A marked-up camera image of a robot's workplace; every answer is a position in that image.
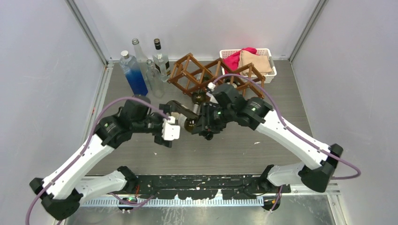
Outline brown wooden wine rack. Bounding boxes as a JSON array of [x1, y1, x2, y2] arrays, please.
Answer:
[[168, 53, 265, 98]]

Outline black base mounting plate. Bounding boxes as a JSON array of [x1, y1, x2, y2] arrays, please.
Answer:
[[113, 174, 279, 200]]

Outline white plastic basket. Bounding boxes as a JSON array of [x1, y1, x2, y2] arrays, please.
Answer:
[[219, 48, 277, 83]]

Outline green labelled bottle black cap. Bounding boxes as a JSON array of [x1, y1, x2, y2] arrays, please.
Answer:
[[172, 112, 214, 141]]

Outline round clear bottle pink label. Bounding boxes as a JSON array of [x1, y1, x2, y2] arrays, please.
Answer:
[[132, 38, 151, 92]]

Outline blue Dash Blue bottle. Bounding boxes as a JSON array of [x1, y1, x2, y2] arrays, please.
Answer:
[[119, 50, 148, 96]]

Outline square clear liquor bottle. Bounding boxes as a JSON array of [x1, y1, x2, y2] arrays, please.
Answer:
[[153, 38, 171, 83]]

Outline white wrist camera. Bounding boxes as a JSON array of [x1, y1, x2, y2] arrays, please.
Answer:
[[161, 116, 181, 141], [207, 82, 219, 104]]

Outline beige cloth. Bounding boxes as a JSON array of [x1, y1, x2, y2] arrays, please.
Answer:
[[238, 50, 272, 75]]

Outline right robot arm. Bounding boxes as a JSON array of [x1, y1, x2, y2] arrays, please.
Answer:
[[192, 84, 343, 193]]

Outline pink cloth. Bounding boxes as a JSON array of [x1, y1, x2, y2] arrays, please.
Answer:
[[223, 47, 257, 70]]

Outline aluminium frame rail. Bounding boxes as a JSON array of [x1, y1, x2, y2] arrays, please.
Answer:
[[58, 175, 341, 208]]

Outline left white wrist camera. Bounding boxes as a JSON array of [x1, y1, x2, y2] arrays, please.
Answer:
[[161, 116, 181, 141]]

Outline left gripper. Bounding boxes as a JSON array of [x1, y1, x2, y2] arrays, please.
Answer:
[[131, 105, 179, 147]]

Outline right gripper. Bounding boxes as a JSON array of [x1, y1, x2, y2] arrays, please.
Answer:
[[191, 101, 235, 135]]

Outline slim clear glass bottle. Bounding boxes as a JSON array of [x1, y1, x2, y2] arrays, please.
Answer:
[[146, 60, 165, 98]]

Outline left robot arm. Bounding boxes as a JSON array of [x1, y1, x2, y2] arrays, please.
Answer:
[[30, 96, 197, 221]]

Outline green bottle silver cap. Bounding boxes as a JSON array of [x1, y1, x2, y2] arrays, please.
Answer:
[[191, 84, 207, 115]]

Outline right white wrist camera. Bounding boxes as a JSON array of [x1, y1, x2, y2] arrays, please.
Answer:
[[207, 82, 219, 104]]

